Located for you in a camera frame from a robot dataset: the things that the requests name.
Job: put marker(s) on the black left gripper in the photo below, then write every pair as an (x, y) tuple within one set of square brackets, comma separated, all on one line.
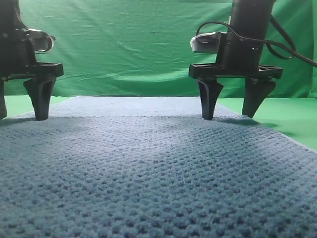
[(235, 58)]

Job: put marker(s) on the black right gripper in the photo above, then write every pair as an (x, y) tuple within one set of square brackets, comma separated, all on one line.
[(18, 61)]

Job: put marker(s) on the blue waffle weave towel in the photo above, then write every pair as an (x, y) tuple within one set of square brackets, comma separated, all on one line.
[(152, 168)]

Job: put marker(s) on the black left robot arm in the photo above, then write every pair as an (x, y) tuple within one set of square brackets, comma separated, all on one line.
[(249, 20)]

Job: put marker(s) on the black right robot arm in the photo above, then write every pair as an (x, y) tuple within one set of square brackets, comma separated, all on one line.
[(10, 19)]

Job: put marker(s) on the green backdrop cloth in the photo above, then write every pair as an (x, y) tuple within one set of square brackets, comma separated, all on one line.
[(142, 47)]

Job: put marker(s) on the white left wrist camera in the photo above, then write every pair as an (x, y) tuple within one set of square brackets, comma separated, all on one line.
[(206, 43)]

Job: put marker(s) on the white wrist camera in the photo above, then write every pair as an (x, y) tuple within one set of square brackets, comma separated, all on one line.
[(206, 43), (41, 41)]

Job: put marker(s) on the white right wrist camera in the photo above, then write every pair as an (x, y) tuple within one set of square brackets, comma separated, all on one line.
[(41, 41)]

